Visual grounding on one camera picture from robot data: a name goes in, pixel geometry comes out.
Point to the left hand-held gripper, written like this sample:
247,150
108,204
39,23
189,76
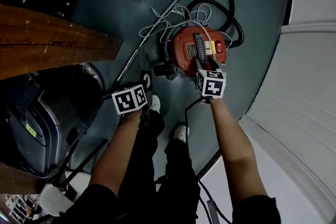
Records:
128,99

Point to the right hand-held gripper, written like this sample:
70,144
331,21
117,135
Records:
212,85

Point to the red canister vacuum cleaner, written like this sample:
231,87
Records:
189,47

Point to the person's right forearm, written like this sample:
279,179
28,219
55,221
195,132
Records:
236,149

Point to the person's left forearm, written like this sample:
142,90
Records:
118,147

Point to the person's left white shoe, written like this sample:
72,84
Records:
155,103

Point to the person's white shoe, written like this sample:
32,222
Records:
155,103
181,133

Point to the metal vacuum wand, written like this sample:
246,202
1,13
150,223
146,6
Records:
147,36

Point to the black vacuum floor nozzle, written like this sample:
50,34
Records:
108,96

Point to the person's right white shoe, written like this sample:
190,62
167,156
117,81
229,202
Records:
181,133

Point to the wooden beam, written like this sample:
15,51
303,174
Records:
52,44

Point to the person's black trousers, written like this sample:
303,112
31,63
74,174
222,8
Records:
157,178

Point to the large black machine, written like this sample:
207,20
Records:
39,118

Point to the person's black shirt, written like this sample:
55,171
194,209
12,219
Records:
89,204

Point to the white chair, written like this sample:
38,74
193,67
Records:
57,199

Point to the wooden staircase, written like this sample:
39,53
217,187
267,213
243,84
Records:
18,178

